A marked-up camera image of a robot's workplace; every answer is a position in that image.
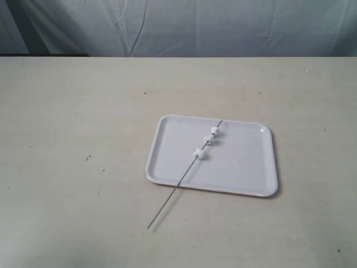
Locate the grey backdrop curtain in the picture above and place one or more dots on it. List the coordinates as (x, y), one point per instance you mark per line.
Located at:
(179, 28)

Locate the white rectangular plastic tray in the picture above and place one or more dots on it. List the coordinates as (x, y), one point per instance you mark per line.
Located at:
(240, 161)

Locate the white foam piece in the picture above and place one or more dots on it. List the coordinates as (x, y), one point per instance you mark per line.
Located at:
(209, 140)
(199, 154)
(215, 131)

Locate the thin metal skewer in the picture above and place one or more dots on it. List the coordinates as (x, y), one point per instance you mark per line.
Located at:
(178, 184)

